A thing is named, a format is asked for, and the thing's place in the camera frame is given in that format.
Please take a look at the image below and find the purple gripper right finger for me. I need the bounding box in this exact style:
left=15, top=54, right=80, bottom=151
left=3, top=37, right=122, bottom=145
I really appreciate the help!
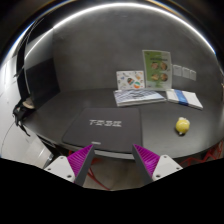
left=132, top=144, right=182, bottom=183

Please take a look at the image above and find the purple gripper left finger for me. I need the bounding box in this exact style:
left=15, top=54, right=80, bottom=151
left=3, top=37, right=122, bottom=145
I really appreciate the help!
left=45, top=145, right=95, bottom=186

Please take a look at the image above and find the yellow computer mouse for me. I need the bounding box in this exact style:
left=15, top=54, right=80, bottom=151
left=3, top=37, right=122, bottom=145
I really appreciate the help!
left=175, top=117, right=190, bottom=135

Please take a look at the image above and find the black mouse pad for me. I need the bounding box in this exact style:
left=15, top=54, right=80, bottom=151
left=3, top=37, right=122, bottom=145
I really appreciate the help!
left=62, top=108, right=142, bottom=154

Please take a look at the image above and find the striped magazine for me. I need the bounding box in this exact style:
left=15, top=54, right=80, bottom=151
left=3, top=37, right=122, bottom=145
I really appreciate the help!
left=114, top=89, right=165, bottom=107

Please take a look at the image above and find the white and blue booklet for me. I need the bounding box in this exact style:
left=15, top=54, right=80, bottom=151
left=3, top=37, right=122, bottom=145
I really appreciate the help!
left=166, top=89, right=203, bottom=109

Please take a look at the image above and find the black backpack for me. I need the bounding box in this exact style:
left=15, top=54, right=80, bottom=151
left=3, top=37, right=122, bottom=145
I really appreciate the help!
left=12, top=98, right=35, bottom=135

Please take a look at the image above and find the white illustrated card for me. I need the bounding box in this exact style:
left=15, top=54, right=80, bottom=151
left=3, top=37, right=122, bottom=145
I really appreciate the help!
left=116, top=71, right=145, bottom=90

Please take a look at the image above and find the black partition panel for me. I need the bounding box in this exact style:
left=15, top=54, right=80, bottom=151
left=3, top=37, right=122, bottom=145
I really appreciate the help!
left=26, top=59, right=60, bottom=109

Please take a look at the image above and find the green standing poster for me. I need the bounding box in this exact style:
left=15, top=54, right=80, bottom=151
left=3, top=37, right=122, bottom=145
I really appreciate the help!
left=143, top=50, right=172, bottom=91

